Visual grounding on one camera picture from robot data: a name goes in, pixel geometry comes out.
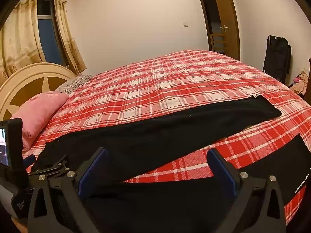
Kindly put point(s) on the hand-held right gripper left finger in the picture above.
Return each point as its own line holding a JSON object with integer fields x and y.
{"x": 93, "y": 172}

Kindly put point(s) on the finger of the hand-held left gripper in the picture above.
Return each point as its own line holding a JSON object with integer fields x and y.
{"x": 54, "y": 166}

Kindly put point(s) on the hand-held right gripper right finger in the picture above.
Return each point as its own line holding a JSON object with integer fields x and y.
{"x": 223, "y": 172}

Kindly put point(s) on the black pants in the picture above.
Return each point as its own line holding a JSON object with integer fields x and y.
{"x": 150, "y": 145}

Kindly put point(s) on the pink folded quilt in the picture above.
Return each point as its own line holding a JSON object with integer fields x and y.
{"x": 41, "y": 114}

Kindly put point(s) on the cream and brown headboard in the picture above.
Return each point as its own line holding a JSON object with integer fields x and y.
{"x": 26, "y": 77}

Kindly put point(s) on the grey striped pillow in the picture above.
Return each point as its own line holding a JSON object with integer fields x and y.
{"x": 73, "y": 83}

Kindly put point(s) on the red plaid bed sheet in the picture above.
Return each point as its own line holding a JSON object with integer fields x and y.
{"x": 170, "y": 82}

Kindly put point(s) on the beige floral curtain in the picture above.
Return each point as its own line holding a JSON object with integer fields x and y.
{"x": 66, "y": 36}
{"x": 19, "y": 34}

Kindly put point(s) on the window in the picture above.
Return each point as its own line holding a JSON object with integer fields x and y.
{"x": 48, "y": 31}

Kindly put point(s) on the pile of clothes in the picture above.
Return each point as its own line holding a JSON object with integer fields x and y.
{"x": 300, "y": 82}

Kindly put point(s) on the black bag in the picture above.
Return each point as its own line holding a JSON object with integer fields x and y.
{"x": 277, "y": 58}

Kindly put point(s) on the wooden lattice gate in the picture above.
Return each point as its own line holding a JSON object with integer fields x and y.
{"x": 218, "y": 44}

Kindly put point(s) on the brown wooden door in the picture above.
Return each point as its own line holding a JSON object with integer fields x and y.
{"x": 227, "y": 12}

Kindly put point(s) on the brown door frame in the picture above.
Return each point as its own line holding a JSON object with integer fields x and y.
{"x": 202, "y": 9}

